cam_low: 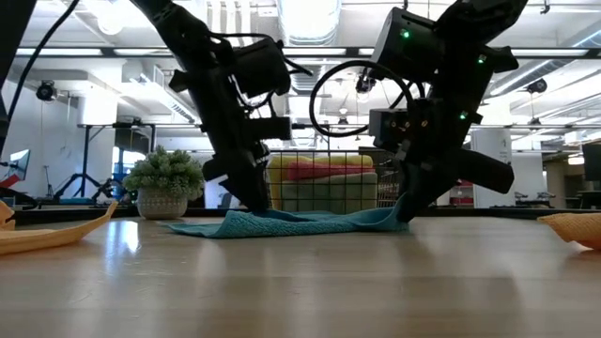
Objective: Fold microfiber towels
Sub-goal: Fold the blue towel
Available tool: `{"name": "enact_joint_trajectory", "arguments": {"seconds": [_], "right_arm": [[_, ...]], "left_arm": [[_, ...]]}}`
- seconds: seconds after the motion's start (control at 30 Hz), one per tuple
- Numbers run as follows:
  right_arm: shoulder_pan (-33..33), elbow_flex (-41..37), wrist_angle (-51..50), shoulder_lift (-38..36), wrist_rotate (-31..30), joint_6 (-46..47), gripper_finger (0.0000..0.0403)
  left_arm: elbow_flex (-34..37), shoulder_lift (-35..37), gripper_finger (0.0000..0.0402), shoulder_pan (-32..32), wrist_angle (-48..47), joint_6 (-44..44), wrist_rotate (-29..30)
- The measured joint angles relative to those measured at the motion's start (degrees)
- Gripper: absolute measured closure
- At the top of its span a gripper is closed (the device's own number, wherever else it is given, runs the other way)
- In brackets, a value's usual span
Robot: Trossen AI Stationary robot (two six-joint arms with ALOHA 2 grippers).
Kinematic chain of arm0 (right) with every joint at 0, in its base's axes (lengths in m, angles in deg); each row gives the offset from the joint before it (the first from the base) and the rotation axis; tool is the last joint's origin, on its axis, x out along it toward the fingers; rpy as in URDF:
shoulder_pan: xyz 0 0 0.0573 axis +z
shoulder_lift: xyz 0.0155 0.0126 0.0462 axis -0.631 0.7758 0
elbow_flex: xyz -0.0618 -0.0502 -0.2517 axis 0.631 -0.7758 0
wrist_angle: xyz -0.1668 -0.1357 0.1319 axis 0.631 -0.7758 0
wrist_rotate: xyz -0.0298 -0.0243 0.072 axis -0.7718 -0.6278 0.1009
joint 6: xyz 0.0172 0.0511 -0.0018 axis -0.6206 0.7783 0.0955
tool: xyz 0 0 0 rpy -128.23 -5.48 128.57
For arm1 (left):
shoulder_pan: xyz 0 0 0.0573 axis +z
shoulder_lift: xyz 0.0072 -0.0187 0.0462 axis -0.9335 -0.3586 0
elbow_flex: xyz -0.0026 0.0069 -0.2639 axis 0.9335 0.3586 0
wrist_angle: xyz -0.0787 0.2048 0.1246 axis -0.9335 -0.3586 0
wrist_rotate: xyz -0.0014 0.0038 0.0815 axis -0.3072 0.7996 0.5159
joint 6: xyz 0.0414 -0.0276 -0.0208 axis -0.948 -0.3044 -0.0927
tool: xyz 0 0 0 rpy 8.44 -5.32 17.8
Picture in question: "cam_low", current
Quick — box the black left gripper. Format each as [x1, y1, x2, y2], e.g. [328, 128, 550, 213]
[199, 91, 273, 213]

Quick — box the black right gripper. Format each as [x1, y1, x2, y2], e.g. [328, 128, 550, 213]
[396, 78, 516, 223]

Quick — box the teal microfiber towel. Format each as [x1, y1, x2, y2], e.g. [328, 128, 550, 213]
[166, 194, 409, 239]

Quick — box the light green microfiber towel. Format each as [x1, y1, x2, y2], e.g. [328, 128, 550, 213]
[280, 172, 379, 215]

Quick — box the orange microfiber towel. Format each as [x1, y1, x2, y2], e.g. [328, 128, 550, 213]
[537, 211, 601, 251]
[0, 199, 118, 257]

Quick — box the red storage shelf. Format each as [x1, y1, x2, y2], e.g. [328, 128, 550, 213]
[450, 180, 473, 207]

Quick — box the potted green succulent plant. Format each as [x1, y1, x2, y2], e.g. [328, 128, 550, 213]
[122, 145, 207, 221]

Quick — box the black tripod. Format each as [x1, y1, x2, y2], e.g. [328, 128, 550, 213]
[54, 173, 102, 202]

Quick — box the black monitor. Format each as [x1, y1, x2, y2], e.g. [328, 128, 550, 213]
[581, 143, 601, 182]

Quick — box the tilted grey screen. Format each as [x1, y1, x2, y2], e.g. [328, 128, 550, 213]
[7, 148, 32, 182]

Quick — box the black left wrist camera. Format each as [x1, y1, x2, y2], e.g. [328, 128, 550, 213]
[248, 115, 293, 142]

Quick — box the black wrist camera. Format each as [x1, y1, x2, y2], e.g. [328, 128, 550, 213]
[368, 108, 410, 147]
[248, 115, 293, 142]

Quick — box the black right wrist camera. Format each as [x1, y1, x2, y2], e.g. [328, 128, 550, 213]
[368, 108, 410, 147]

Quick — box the wire mesh basket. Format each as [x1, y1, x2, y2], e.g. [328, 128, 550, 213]
[265, 148, 406, 216]

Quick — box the black right camera cable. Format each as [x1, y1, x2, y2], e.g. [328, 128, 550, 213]
[308, 59, 419, 139]

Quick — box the black camera cable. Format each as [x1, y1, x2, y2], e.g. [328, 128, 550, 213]
[206, 31, 314, 113]
[308, 59, 419, 139]

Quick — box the black left camera cable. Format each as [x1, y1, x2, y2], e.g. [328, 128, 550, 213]
[206, 31, 314, 113]

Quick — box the black metal stand frame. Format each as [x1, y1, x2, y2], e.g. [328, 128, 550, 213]
[77, 122, 157, 201]

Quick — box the black metal table frame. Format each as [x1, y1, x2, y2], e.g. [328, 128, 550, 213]
[0, 186, 601, 223]

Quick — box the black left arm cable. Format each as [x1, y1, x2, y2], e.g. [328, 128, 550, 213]
[5, 0, 82, 119]

